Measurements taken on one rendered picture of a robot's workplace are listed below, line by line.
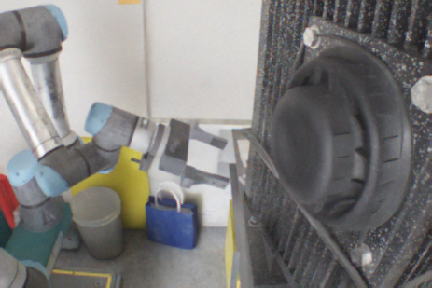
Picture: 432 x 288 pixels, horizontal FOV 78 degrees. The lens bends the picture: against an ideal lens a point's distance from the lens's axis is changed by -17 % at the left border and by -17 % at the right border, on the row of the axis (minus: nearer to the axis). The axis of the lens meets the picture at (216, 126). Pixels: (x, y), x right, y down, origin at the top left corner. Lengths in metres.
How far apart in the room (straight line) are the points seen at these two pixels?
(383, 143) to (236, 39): 1.21
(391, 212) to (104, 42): 1.35
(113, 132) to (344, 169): 0.48
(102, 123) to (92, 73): 0.90
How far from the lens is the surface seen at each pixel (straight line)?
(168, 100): 1.59
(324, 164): 0.35
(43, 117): 0.74
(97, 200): 1.88
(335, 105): 0.37
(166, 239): 1.86
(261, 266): 0.99
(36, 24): 0.86
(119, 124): 0.67
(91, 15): 1.49
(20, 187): 0.98
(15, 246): 1.06
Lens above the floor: 1.46
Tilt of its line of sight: 28 degrees down
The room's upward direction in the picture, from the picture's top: 2 degrees clockwise
